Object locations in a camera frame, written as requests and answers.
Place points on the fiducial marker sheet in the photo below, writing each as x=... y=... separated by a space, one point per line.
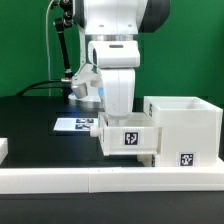
x=75 y=124

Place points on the white drawer box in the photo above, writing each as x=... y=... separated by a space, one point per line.
x=133 y=136
x=147 y=160

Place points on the white drawer cabinet frame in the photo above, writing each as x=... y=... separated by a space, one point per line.
x=190 y=130

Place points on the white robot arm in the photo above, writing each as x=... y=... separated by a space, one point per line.
x=116 y=20

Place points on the white fence rail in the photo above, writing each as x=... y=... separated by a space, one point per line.
x=3 y=149
x=98 y=180

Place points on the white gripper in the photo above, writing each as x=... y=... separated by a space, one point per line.
x=116 y=62

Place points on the white front fence rail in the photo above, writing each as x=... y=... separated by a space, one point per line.
x=98 y=180

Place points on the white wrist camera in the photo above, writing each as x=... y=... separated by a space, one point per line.
x=86 y=75

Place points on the white left fence rail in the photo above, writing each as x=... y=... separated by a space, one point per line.
x=3 y=149

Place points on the white front drawer box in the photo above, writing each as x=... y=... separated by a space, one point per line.
x=147 y=160

